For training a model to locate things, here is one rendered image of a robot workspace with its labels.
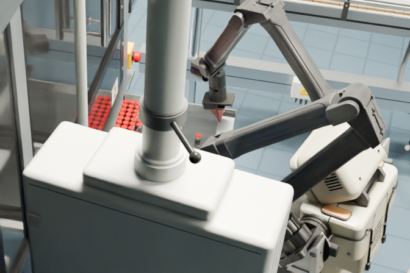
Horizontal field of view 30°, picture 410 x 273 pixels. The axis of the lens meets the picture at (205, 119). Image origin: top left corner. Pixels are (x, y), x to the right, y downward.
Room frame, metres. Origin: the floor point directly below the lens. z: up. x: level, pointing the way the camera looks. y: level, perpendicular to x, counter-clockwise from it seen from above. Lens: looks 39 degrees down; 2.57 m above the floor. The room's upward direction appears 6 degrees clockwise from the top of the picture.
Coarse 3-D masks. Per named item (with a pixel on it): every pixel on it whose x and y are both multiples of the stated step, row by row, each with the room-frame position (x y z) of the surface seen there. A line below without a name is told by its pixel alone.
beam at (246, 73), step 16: (144, 48) 2.94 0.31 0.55; (144, 64) 2.90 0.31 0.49; (240, 64) 2.89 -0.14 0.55; (256, 64) 2.90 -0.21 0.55; (272, 64) 2.92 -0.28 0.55; (288, 64) 2.93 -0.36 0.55; (240, 80) 2.87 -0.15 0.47; (256, 80) 2.86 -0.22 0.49; (272, 80) 2.86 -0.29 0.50; (288, 80) 2.85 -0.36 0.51; (336, 80) 2.84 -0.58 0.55; (352, 80) 2.85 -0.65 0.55; (368, 80) 2.86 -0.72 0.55; (384, 80) 2.88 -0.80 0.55; (384, 96) 2.82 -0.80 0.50; (400, 96) 2.81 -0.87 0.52
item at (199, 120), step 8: (128, 96) 2.11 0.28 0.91; (136, 96) 2.11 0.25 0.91; (192, 104) 2.09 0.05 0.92; (192, 112) 2.09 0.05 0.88; (200, 112) 2.09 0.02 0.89; (208, 112) 2.09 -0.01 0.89; (192, 120) 2.05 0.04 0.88; (200, 120) 2.05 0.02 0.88; (208, 120) 2.06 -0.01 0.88; (216, 120) 2.06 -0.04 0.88; (184, 128) 2.00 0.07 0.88; (192, 128) 2.01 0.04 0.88; (200, 128) 2.01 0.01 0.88; (208, 128) 2.01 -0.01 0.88; (216, 128) 1.98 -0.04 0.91; (192, 136) 1.96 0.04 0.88; (208, 136) 1.97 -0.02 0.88; (192, 144) 1.92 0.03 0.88
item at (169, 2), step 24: (168, 0) 1.02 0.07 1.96; (168, 24) 1.02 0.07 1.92; (168, 48) 1.02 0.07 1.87; (168, 72) 1.02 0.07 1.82; (144, 96) 1.05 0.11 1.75; (168, 96) 1.02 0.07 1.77; (144, 120) 1.02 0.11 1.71; (168, 120) 1.01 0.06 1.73; (144, 144) 1.04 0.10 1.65; (168, 144) 1.02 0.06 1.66; (144, 168) 1.01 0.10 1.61; (168, 168) 1.01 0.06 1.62
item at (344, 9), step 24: (192, 0) 2.87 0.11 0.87; (216, 0) 2.86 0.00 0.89; (240, 0) 2.85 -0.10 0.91; (288, 0) 2.85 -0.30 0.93; (312, 0) 2.94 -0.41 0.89; (336, 0) 2.84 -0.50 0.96; (360, 0) 2.84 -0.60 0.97; (384, 0) 2.89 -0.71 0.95; (408, 0) 2.89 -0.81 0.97; (336, 24) 2.82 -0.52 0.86; (360, 24) 2.81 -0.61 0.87; (384, 24) 2.80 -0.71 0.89; (408, 24) 2.80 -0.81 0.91
